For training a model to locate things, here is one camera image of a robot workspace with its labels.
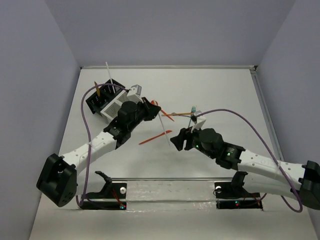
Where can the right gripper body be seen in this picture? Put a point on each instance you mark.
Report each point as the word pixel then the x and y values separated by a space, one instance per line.
pixel 195 142

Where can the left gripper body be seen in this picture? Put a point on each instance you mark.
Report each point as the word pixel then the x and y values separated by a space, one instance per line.
pixel 146 110

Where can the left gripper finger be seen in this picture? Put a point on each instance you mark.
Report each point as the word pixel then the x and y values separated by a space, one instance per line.
pixel 151 116
pixel 149 107

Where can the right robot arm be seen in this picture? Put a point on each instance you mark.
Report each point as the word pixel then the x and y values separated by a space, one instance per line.
pixel 254 174

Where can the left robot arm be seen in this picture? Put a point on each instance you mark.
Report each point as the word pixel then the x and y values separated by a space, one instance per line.
pixel 58 177

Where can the orange plastic spoon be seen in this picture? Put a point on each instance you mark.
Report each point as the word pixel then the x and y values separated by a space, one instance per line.
pixel 154 102

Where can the orange plastic knife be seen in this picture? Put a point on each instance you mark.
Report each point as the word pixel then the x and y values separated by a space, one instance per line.
pixel 155 137

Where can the white utensil caddy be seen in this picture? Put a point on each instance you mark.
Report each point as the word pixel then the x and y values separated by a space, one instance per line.
pixel 110 111

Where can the black utensil caddy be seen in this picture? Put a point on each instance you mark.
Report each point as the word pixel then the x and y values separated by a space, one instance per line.
pixel 107 93

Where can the iridescent metal fork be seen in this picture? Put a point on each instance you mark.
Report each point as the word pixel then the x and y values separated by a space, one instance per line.
pixel 193 110

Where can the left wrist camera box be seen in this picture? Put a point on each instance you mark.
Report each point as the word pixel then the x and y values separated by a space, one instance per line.
pixel 134 93

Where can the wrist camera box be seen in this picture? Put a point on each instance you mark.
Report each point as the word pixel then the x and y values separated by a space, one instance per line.
pixel 198 120
pixel 134 93

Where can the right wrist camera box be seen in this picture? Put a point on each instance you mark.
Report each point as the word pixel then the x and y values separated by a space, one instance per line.
pixel 198 120

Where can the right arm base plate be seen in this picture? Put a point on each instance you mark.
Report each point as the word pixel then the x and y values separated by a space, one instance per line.
pixel 230 199

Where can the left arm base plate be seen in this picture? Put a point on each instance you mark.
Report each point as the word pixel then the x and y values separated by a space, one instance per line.
pixel 112 196

